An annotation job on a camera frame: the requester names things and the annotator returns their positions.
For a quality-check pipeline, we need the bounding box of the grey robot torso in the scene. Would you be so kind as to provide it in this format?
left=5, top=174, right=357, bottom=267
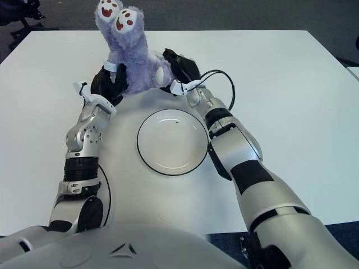
left=0, top=218, right=247, bottom=269

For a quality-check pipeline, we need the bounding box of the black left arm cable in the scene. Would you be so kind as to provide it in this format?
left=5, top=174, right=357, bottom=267
left=96, top=165, right=112, bottom=225

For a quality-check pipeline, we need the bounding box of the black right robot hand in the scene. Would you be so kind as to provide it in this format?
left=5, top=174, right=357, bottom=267
left=162, top=48, right=201, bottom=85

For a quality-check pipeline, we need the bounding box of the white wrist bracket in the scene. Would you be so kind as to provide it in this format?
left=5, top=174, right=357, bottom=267
left=72, top=80, right=117, bottom=115
left=169, top=79, right=207, bottom=96

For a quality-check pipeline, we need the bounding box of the purple plush bunny doll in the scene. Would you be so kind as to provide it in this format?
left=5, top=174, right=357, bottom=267
left=95, top=0, right=173, bottom=95

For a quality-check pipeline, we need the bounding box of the black office chair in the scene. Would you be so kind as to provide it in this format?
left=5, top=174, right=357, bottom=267
left=0, top=0, right=59, bottom=47

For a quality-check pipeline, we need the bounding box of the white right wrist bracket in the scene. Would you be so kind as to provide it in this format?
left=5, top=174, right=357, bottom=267
left=169, top=79, right=207, bottom=96

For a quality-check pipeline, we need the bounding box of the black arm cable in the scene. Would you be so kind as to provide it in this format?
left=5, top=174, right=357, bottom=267
left=96, top=165, right=112, bottom=225
left=200, top=69, right=236, bottom=112

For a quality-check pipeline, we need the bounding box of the white plate with black rim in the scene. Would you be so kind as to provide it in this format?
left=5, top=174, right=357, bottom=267
left=136, top=109, right=210, bottom=177

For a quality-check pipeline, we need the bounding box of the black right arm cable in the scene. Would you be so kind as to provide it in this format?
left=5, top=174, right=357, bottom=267
left=200, top=69, right=236, bottom=112

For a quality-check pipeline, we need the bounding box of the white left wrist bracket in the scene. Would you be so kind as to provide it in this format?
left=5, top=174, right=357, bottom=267
left=72, top=80, right=117, bottom=115

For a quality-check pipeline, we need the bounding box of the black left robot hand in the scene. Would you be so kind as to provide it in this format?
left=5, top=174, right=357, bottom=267
left=90, top=63, right=128, bottom=107

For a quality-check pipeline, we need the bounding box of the white side table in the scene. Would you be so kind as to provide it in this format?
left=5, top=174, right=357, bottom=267
left=346, top=66, right=359, bottom=82

